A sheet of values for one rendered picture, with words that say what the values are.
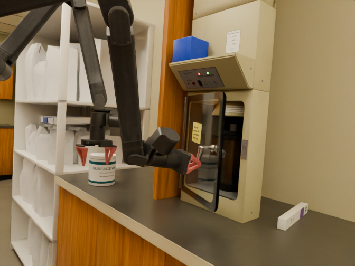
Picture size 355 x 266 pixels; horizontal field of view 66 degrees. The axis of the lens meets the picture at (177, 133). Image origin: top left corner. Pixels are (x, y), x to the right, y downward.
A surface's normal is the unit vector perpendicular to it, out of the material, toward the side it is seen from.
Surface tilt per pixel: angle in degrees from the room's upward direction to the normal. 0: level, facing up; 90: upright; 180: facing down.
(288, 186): 90
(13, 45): 81
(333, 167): 90
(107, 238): 90
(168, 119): 90
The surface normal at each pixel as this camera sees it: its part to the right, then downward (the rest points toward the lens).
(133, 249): -0.73, -0.01
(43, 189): 0.24, 0.02
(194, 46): 0.67, 0.08
